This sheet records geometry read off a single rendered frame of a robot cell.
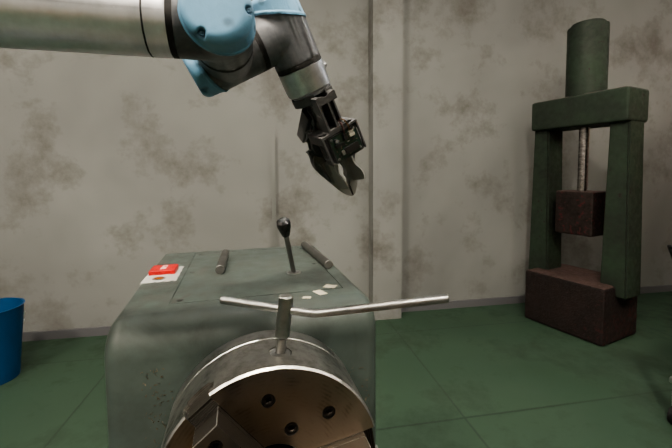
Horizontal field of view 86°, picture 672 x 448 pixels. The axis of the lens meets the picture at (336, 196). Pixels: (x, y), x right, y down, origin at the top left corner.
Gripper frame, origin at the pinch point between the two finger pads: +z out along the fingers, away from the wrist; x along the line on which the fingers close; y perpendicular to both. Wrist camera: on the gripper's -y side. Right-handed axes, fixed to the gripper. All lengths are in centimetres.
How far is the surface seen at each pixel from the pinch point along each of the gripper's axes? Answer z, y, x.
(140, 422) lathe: 14, 3, -51
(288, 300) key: 2.3, 15.2, -21.1
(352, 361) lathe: 26.7, 10.0, -17.0
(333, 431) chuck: 19.8, 23.5, -25.7
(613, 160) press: 170, -105, 269
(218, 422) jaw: 6.2, 22.0, -36.1
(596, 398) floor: 248, -32, 113
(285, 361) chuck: 8.2, 18.6, -26.0
